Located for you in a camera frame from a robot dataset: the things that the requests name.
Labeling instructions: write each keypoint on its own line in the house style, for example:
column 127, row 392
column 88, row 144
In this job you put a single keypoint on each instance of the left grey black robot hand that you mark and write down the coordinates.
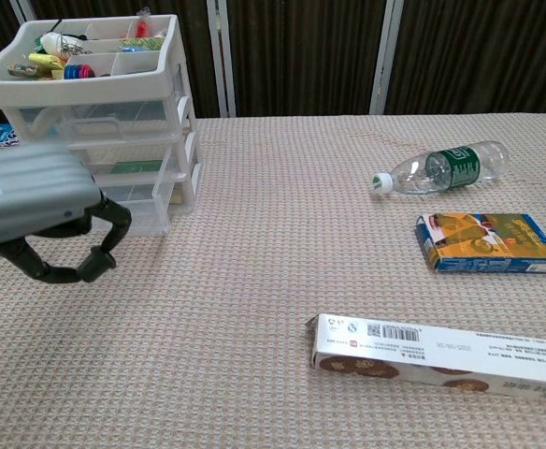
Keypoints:
column 30, row 196

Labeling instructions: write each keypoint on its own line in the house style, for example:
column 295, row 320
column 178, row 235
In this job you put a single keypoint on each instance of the clear plastic drawer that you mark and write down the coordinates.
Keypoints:
column 176, row 198
column 137, row 206
column 30, row 119

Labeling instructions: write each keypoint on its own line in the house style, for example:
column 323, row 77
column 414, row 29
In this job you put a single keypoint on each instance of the white plastic drawer organizer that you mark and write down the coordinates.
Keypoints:
column 90, row 86

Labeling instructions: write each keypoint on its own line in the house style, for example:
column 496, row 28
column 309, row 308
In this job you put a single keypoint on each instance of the green sponge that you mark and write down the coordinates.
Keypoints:
column 135, row 167

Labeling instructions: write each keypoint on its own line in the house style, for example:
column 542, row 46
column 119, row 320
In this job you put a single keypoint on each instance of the long white cookie box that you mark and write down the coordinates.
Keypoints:
column 441, row 346

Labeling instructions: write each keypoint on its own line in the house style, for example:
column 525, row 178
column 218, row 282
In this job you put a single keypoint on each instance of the blue yellow snack box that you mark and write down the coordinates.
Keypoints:
column 488, row 238

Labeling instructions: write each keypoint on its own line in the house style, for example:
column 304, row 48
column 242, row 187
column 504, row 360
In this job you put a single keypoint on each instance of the colourful printed snack packet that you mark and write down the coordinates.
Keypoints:
column 27, row 71

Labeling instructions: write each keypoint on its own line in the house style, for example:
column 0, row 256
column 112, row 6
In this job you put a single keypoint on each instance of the yellow candy packet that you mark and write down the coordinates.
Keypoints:
column 46, row 61

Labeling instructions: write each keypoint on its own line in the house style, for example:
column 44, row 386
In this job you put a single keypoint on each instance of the pale yellow block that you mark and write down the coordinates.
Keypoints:
column 176, row 197

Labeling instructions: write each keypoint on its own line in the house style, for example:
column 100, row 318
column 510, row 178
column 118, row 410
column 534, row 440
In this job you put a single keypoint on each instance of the green white candy packet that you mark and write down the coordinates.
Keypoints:
column 38, row 48

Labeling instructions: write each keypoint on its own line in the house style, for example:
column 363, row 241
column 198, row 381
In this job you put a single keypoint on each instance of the green blue carded packet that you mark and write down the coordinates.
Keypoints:
column 142, row 44

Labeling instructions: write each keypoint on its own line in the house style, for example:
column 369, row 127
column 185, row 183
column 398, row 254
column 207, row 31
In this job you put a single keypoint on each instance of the beige woven tablecloth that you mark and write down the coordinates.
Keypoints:
column 254, row 280

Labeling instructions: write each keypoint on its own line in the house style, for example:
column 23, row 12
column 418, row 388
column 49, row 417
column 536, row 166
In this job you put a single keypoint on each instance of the clear bottle green label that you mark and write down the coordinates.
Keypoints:
column 455, row 166

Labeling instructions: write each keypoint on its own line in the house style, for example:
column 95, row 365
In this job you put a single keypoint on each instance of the white partition frame post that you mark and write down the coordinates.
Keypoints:
column 385, row 56
column 221, row 70
column 20, row 9

